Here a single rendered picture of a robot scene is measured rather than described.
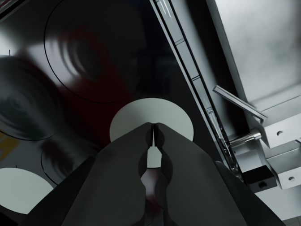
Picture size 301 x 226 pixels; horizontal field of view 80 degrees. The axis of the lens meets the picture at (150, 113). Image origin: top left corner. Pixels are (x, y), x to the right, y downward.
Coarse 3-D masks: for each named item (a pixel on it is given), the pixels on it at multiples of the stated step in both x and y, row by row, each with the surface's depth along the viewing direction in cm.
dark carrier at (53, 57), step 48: (48, 0) 15; (96, 0) 15; (144, 0) 15; (0, 48) 17; (48, 48) 17; (96, 48) 17; (144, 48) 17; (0, 96) 20; (48, 96) 19; (96, 96) 19; (144, 96) 19; (192, 96) 19; (0, 144) 22; (48, 144) 22; (96, 144) 22
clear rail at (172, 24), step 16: (160, 0) 15; (160, 16) 16; (176, 16) 16; (176, 32) 16; (176, 48) 17; (192, 64) 17; (192, 80) 18; (208, 96) 19; (224, 144) 22; (240, 176) 24
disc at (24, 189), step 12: (12, 168) 24; (0, 180) 25; (12, 180) 25; (24, 180) 25; (36, 180) 25; (0, 192) 27; (12, 192) 27; (24, 192) 27; (36, 192) 27; (48, 192) 27; (0, 204) 28; (12, 204) 28; (24, 204) 28; (36, 204) 28
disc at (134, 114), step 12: (132, 108) 20; (144, 108) 20; (156, 108) 20; (168, 108) 20; (180, 108) 20; (120, 120) 21; (132, 120) 21; (144, 120) 21; (156, 120) 21; (168, 120) 21; (180, 120) 21; (120, 132) 21; (180, 132) 21; (192, 132) 21; (156, 156) 23
